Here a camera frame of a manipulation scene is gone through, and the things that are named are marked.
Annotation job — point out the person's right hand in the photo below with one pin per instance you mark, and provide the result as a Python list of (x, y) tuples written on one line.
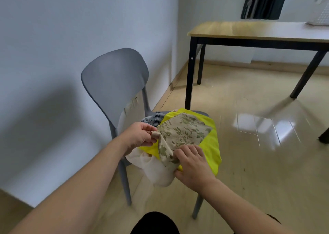
[(196, 169)]

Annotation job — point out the person's left hand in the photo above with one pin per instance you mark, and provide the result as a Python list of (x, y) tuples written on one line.
[(136, 137)]

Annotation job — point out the yellow cloth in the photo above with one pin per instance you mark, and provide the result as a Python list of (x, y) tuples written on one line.
[(210, 149)]

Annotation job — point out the dark striped towel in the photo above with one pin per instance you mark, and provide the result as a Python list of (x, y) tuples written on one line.
[(154, 119)]

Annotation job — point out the cream white garment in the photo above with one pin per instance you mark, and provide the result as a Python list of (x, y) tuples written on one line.
[(156, 172)]

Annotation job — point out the floral beige cloth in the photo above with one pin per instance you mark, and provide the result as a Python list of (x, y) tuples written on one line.
[(182, 131)]

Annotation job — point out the white plastic basket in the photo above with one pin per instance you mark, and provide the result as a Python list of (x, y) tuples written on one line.
[(320, 12)]

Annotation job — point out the person's left forearm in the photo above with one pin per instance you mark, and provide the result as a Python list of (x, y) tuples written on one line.
[(77, 195)]

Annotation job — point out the person's right forearm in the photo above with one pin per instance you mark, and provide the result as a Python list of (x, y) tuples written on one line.
[(239, 210)]

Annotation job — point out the grey plastic chair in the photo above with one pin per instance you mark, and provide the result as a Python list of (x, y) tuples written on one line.
[(115, 74)]

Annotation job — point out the black furniture leg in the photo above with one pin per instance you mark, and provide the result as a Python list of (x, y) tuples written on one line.
[(324, 136)]

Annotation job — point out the tan wooden panel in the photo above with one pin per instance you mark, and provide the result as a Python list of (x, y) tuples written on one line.
[(12, 215)]

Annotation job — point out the wooden table with black legs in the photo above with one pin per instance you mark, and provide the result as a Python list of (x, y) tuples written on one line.
[(257, 29)]

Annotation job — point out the white wall socket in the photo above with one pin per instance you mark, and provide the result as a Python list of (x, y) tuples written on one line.
[(135, 100), (129, 107)]

